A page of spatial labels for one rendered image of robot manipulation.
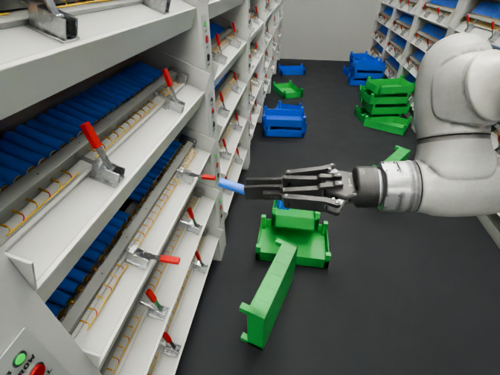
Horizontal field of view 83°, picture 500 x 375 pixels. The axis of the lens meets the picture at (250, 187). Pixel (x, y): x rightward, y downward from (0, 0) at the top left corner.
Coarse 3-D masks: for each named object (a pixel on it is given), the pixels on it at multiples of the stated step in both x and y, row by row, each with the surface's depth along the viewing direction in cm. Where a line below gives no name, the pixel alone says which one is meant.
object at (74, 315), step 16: (192, 144) 83; (176, 160) 75; (160, 192) 65; (144, 208) 60; (160, 208) 63; (144, 224) 58; (128, 240) 53; (112, 256) 50; (96, 272) 47; (96, 288) 45; (112, 288) 47; (80, 304) 42; (64, 320) 40; (80, 320) 42
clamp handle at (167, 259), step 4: (144, 252) 52; (144, 256) 52; (148, 256) 52; (152, 256) 52; (156, 256) 52; (160, 256) 52; (164, 256) 52; (168, 256) 52; (172, 256) 52; (160, 260) 52; (164, 260) 51; (168, 260) 51; (172, 260) 51; (176, 260) 51; (176, 264) 52
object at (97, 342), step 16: (208, 144) 85; (192, 160) 81; (176, 176) 74; (176, 192) 70; (128, 208) 61; (176, 208) 66; (128, 224) 58; (160, 224) 61; (144, 240) 57; (160, 240) 58; (128, 272) 51; (144, 272) 52; (128, 288) 49; (96, 304) 45; (112, 304) 46; (128, 304) 47; (96, 320) 44; (112, 320) 45; (80, 336) 42; (96, 336) 42; (112, 336) 43; (96, 352) 41
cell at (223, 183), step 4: (220, 180) 54; (224, 180) 55; (228, 180) 55; (220, 184) 54; (224, 184) 54; (228, 184) 54; (232, 184) 54; (236, 184) 55; (240, 184) 55; (228, 188) 55; (232, 188) 54; (236, 188) 54; (240, 188) 54; (236, 192) 55; (240, 192) 55
